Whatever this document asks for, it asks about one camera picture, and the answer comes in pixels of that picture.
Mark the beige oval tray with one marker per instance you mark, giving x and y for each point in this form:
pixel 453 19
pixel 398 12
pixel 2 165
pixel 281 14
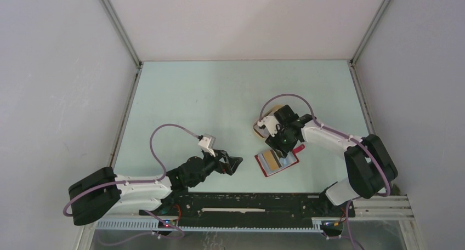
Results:
pixel 263 133

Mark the white cable duct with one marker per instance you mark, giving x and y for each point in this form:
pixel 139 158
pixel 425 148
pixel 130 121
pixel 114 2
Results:
pixel 127 224

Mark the gold card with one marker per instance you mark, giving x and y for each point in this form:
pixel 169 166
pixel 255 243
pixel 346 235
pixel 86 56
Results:
pixel 270 159

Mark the red card holder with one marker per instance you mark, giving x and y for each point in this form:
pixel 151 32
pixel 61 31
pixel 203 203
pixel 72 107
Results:
pixel 289 162

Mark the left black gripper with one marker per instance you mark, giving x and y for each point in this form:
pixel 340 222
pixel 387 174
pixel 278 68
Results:
pixel 228 167

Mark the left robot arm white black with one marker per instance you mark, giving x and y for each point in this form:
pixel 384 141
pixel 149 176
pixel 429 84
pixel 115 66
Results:
pixel 104 192

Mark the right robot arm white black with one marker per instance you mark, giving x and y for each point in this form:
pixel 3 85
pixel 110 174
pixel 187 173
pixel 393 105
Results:
pixel 369 166

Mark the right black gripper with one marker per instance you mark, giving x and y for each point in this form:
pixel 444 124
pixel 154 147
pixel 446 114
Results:
pixel 274 142

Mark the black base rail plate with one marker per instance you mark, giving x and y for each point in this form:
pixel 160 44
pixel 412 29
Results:
pixel 251 210

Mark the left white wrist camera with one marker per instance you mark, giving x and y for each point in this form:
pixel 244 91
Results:
pixel 206 143

